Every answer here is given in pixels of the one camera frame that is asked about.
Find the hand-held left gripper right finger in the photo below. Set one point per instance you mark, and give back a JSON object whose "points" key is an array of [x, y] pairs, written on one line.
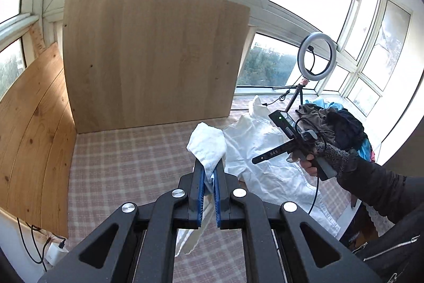
{"points": [[217, 200]]}

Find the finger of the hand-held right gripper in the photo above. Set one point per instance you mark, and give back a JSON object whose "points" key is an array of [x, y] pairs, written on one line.
{"points": [[270, 155]]}

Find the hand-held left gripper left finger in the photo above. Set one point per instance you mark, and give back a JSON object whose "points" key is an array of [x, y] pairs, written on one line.
{"points": [[199, 196]]}

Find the white shirt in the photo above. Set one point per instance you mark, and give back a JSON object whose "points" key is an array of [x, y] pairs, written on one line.
{"points": [[265, 150]]}

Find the person's right forearm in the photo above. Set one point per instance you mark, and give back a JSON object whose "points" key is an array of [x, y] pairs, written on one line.
{"points": [[381, 190]]}

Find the pile of clothes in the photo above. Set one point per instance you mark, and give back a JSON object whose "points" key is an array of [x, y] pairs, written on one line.
{"points": [[344, 130]]}

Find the person's right hand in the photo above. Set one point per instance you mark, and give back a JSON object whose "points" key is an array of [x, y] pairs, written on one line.
{"points": [[309, 168]]}

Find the black tripod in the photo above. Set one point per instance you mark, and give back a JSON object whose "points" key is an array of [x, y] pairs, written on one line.
{"points": [[292, 100]]}

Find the pink plaid mat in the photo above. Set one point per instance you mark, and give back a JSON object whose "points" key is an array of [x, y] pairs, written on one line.
{"points": [[132, 163]]}

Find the white lace cloth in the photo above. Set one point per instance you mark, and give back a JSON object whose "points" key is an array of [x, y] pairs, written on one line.
{"points": [[377, 220]]}

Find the light wooden board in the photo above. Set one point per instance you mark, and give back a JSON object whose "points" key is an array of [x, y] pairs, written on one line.
{"points": [[149, 61]]}

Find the dark zippered jacket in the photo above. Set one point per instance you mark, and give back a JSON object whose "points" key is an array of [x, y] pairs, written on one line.
{"points": [[397, 253]]}

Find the knotty pine board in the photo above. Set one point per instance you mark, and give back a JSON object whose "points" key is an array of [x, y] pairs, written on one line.
{"points": [[33, 137]]}

